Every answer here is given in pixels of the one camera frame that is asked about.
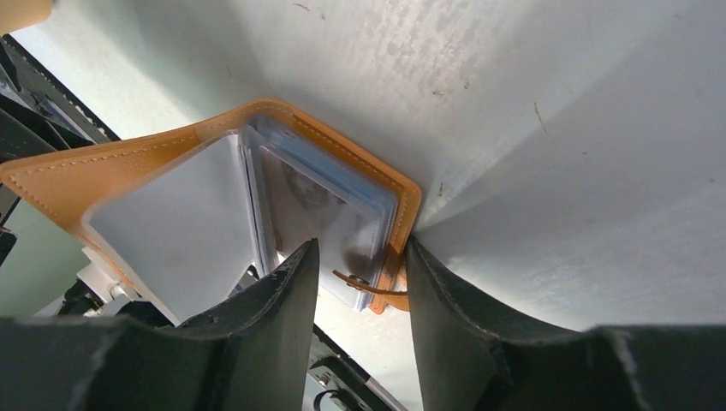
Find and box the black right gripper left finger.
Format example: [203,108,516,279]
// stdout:
[1,239,319,410]

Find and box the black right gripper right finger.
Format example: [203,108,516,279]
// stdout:
[405,239,725,410]

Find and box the orange leather card holder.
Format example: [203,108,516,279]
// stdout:
[1,99,422,314]

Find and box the beige oval plastic tray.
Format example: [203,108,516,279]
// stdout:
[0,0,54,35]

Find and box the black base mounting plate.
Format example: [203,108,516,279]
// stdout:
[1,34,120,163]

